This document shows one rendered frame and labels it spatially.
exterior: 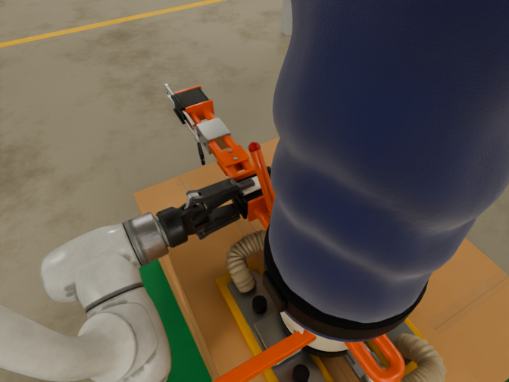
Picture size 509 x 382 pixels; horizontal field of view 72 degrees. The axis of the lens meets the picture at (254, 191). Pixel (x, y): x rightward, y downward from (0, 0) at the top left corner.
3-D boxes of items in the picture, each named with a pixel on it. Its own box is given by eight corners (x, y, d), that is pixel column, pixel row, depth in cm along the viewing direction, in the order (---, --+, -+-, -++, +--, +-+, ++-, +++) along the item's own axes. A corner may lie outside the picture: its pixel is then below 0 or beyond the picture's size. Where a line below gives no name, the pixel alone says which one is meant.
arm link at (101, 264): (126, 227, 72) (151, 286, 69) (45, 260, 67) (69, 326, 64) (117, 211, 62) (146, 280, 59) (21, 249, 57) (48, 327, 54)
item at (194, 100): (214, 116, 95) (213, 100, 91) (188, 124, 92) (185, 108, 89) (201, 100, 100) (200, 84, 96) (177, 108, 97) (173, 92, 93)
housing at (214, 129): (232, 146, 87) (232, 132, 84) (207, 155, 85) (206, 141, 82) (220, 130, 91) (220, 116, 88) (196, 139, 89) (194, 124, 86)
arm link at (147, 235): (132, 239, 72) (160, 227, 74) (146, 274, 67) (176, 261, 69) (119, 212, 65) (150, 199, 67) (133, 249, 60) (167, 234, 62)
